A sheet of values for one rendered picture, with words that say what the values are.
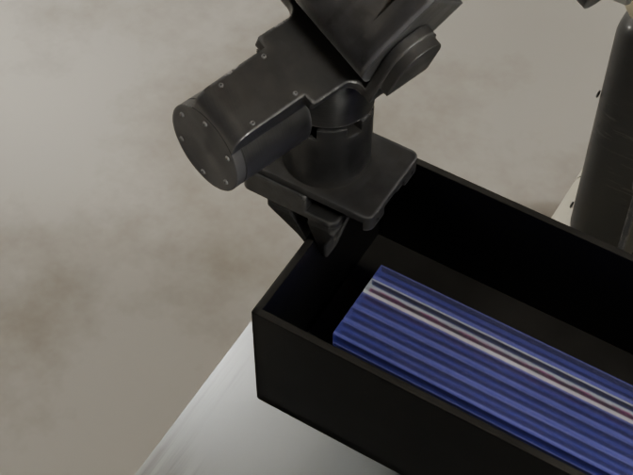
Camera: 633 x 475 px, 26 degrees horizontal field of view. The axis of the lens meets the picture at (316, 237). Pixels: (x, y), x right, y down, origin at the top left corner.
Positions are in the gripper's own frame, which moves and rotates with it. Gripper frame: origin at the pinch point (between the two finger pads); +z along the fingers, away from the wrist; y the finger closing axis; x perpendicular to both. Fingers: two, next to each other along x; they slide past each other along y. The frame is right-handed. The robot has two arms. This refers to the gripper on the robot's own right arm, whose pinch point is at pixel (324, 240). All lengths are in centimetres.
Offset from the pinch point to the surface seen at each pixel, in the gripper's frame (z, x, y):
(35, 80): 95, 67, -96
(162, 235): 95, 51, -58
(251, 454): 15.5, -9.9, -0.2
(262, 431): 15.5, -7.7, -0.5
